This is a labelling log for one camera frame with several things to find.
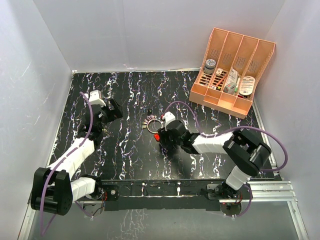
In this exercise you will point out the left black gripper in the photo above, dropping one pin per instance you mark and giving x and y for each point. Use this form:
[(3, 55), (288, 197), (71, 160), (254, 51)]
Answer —
[(114, 114)]

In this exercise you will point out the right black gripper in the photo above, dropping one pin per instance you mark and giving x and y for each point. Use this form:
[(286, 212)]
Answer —
[(163, 139)]

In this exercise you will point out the red key tag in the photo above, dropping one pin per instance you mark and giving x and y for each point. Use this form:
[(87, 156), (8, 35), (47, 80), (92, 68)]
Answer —
[(157, 137)]

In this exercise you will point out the silver metal keyring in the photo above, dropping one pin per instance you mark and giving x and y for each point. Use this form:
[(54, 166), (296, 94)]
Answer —
[(154, 125)]

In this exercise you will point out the bunch of small keys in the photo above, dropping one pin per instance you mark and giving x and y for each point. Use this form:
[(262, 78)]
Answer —
[(146, 121)]

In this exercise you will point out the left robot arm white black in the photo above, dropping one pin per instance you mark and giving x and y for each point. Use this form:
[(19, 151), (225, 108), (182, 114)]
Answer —
[(53, 190)]

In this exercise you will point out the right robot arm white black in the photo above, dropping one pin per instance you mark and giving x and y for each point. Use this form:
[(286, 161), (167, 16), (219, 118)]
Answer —
[(248, 153)]

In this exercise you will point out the black marble pattern mat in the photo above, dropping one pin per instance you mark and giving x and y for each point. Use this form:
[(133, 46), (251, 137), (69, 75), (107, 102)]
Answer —
[(130, 152)]

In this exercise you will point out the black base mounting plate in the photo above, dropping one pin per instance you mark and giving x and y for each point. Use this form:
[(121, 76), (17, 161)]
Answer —
[(181, 194)]

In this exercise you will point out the grey green small box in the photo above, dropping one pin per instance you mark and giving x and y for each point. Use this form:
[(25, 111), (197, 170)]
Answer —
[(230, 88)]

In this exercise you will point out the orange plastic file organizer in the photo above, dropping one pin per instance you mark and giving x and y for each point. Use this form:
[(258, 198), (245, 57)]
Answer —
[(232, 67)]

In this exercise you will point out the grey round jar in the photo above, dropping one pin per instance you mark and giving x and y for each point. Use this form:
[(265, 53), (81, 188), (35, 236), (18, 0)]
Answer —
[(209, 66)]

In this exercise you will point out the orange pen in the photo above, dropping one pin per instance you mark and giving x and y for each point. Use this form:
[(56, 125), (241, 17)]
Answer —
[(220, 81)]

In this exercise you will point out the small white card box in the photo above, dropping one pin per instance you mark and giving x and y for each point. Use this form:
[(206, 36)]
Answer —
[(219, 71)]

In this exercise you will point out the white paper packets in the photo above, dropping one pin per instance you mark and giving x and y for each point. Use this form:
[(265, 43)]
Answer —
[(233, 76)]

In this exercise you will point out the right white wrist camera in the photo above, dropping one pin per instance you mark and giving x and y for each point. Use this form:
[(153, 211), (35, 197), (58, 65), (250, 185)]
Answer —
[(167, 118)]

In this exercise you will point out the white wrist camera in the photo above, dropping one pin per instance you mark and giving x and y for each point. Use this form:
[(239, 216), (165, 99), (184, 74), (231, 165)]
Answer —
[(167, 118), (96, 98)]

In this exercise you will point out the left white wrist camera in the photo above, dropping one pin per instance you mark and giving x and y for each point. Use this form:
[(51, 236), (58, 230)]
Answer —
[(96, 98)]

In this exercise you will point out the aluminium frame rail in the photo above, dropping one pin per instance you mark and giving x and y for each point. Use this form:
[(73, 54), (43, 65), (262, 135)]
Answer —
[(272, 191)]

